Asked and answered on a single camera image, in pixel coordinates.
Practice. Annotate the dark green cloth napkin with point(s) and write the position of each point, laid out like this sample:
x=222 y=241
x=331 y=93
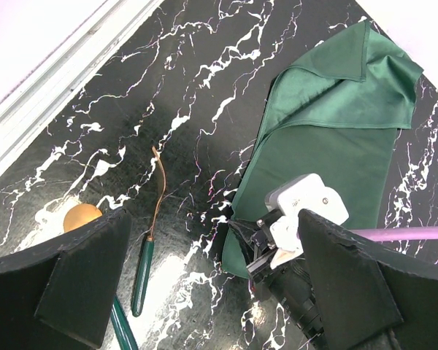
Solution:
x=335 y=112

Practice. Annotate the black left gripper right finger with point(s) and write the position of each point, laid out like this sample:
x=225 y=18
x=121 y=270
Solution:
x=368 y=296

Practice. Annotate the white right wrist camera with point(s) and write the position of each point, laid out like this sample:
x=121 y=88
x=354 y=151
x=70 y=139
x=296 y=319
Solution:
x=304 y=192

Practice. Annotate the aluminium frame rail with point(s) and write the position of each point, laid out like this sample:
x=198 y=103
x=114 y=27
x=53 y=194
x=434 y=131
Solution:
x=29 y=108

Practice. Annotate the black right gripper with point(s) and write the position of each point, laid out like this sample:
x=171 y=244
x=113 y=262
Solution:
x=289 y=283

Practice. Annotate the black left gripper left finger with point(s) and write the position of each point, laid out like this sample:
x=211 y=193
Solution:
x=59 y=294

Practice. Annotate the gold fork green handle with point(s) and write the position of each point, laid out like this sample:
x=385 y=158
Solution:
x=146 y=254

